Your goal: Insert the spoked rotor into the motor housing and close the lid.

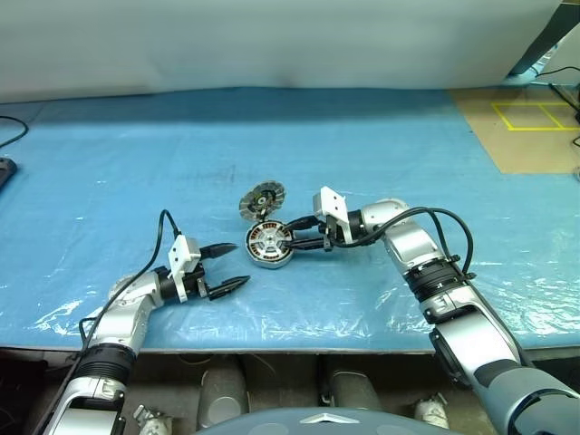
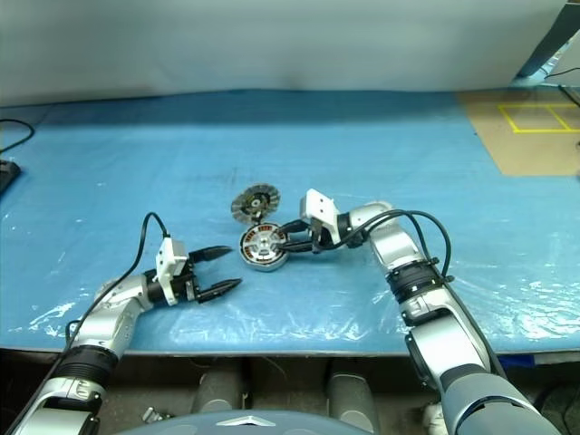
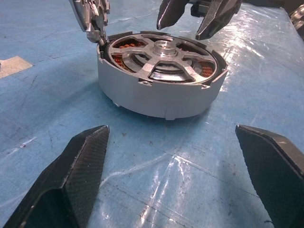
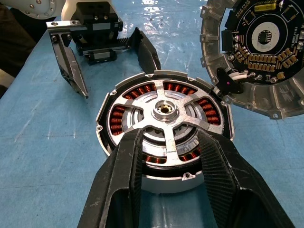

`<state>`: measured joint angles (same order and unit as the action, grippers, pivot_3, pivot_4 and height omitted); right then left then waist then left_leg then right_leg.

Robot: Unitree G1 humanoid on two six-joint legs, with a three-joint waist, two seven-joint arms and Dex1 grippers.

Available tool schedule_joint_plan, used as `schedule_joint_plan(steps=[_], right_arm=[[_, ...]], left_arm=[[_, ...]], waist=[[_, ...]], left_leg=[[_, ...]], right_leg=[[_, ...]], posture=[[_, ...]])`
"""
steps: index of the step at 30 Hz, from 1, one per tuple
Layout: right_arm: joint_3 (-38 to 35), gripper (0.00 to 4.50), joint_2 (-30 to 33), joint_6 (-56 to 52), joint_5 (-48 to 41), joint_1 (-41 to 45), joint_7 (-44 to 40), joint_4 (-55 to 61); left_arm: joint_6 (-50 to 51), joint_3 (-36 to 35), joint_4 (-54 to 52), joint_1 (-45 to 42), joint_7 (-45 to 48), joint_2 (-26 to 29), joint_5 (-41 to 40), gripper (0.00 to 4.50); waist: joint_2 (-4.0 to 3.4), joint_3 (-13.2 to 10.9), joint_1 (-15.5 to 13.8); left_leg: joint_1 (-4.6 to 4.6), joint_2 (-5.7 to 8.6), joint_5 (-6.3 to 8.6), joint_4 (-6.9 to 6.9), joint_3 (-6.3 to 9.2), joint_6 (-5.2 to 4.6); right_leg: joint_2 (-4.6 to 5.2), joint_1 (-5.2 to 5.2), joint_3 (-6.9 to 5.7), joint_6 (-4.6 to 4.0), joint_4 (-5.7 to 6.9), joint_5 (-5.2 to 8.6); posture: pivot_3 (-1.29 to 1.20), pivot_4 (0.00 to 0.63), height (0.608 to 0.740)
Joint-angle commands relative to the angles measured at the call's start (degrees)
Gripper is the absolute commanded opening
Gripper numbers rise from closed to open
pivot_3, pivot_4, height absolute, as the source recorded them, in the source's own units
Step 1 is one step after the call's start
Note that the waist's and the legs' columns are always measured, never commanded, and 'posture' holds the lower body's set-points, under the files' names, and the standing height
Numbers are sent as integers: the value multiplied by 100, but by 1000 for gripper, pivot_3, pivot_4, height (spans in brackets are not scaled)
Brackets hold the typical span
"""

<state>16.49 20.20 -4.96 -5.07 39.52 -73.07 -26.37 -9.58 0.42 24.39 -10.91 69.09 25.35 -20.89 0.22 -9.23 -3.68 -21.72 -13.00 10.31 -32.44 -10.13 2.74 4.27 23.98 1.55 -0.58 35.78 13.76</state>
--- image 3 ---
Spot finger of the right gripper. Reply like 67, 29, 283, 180
156, 0, 190, 30
194, 0, 243, 40

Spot beige tape piece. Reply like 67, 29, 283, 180
0, 56, 33, 79

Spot grey metal cover plate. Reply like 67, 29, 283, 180
68, 0, 112, 46

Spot black rotor silver spokes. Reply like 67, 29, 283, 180
108, 33, 218, 85

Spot grey motor housing copper windings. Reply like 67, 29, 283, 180
96, 30, 229, 121

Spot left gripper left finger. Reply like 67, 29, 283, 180
2, 125, 110, 228

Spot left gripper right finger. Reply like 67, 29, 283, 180
235, 124, 304, 228

